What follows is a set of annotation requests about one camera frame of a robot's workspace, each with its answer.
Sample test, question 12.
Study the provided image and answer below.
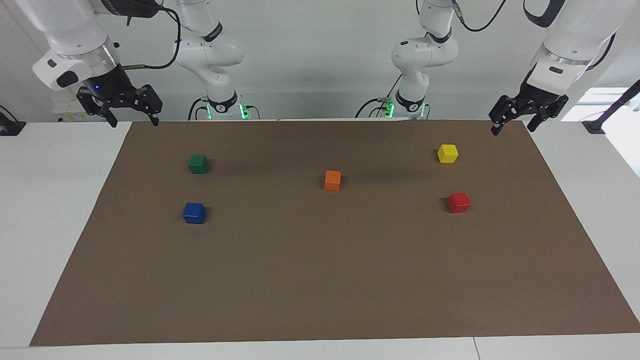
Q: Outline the black right base cable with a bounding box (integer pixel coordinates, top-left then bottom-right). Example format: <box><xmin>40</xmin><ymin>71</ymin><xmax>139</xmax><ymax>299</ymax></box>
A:
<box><xmin>188</xmin><ymin>97</ymin><xmax>209</xmax><ymax>121</ymax></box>

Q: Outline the white wall box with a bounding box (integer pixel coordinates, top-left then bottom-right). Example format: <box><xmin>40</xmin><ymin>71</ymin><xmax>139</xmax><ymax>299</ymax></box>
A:
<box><xmin>51</xmin><ymin>97</ymin><xmax>108</xmax><ymax>124</ymax></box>

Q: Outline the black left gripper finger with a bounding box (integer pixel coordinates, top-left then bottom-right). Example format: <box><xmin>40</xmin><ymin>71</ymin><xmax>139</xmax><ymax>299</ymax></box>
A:
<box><xmin>527</xmin><ymin>94</ymin><xmax>570</xmax><ymax>133</ymax></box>
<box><xmin>489</xmin><ymin>94</ymin><xmax>527</xmax><ymax>136</ymax></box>

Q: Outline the black left base cable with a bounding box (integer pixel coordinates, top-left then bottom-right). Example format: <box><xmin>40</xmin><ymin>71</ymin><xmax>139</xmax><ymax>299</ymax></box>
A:
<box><xmin>355</xmin><ymin>74</ymin><xmax>403</xmax><ymax>119</ymax></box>

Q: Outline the red wooden block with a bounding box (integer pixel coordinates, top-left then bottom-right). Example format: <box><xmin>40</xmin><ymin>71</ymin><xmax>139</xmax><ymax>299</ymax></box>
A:
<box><xmin>446</xmin><ymin>192</ymin><xmax>472</xmax><ymax>214</ymax></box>

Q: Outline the blue wooden block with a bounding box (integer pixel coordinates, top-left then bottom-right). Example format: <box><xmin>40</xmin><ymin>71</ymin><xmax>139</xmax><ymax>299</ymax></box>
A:
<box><xmin>182</xmin><ymin>202</ymin><xmax>207</xmax><ymax>225</ymax></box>

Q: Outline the brown paper mat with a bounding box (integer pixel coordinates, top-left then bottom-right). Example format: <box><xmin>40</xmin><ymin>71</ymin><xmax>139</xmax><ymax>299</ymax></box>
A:
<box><xmin>29</xmin><ymin>119</ymin><xmax>640</xmax><ymax>347</ymax></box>

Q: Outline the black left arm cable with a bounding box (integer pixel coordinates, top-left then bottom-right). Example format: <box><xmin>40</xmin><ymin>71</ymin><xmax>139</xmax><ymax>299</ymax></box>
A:
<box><xmin>451</xmin><ymin>0</ymin><xmax>507</xmax><ymax>33</ymax></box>

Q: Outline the black clamp with pole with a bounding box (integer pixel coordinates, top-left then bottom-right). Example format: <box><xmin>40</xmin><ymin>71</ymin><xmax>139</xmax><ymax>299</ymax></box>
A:
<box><xmin>582</xmin><ymin>79</ymin><xmax>640</xmax><ymax>135</ymax></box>

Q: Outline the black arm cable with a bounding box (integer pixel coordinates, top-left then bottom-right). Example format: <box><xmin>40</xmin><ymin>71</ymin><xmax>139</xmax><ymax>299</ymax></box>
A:
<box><xmin>451</xmin><ymin>0</ymin><xmax>507</xmax><ymax>33</ymax></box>
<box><xmin>119</xmin><ymin>0</ymin><xmax>182</xmax><ymax>71</ymax></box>

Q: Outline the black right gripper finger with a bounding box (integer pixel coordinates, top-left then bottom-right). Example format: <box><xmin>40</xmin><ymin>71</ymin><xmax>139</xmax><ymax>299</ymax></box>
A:
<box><xmin>76</xmin><ymin>86</ymin><xmax>119</xmax><ymax>128</ymax></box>
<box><xmin>131</xmin><ymin>85</ymin><xmax>164</xmax><ymax>127</ymax></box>

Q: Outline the black table clamp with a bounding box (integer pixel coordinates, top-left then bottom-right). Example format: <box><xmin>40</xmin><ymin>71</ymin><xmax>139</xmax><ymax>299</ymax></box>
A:
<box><xmin>0</xmin><ymin>105</ymin><xmax>27</xmax><ymax>137</ymax></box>

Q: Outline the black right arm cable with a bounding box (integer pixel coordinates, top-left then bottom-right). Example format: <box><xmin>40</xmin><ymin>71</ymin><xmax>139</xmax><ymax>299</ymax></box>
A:
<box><xmin>119</xmin><ymin>0</ymin><xmax>182</xmax><ymax>71</ymax></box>

